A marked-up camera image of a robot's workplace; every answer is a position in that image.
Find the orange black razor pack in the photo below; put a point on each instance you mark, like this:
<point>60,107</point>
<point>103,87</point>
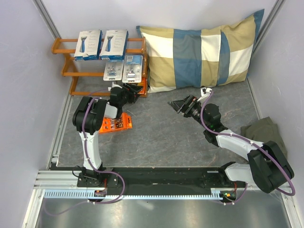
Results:
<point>144,85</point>

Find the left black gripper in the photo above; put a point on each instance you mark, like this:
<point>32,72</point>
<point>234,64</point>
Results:
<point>133,92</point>

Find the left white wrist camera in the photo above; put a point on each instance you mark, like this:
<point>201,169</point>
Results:
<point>113,86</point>

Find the olive green cloth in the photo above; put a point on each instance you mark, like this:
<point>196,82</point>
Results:
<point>264,130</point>

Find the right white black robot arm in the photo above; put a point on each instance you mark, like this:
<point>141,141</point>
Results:
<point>267,166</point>

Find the clear blister razor pack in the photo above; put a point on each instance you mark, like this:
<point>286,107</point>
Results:
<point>113,70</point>

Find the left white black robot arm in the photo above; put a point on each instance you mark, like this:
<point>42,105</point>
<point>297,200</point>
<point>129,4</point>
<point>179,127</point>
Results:
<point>95,116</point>

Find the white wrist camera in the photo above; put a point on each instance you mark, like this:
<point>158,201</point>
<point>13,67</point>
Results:
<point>113,86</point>
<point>205,93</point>

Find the blue beige checkered pillow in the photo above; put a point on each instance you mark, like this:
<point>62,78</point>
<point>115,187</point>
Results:
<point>195,58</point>

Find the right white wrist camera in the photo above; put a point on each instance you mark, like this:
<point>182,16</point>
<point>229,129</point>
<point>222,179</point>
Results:
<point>205,93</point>

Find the orange wooden two-tier shelf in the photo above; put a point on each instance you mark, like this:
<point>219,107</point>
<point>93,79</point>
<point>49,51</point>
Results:
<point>93,68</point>

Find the Gillette razor blister pack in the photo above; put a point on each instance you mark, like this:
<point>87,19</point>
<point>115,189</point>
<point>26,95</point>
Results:
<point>132,71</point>

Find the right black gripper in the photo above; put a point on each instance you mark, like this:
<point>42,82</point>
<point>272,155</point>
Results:
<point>188,103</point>

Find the white box blue razor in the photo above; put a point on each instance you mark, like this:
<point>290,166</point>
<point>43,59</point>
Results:
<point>88,45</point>
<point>114,44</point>

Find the orange razor cartridge pack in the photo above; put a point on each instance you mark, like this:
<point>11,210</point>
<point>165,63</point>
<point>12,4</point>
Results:
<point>114,125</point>

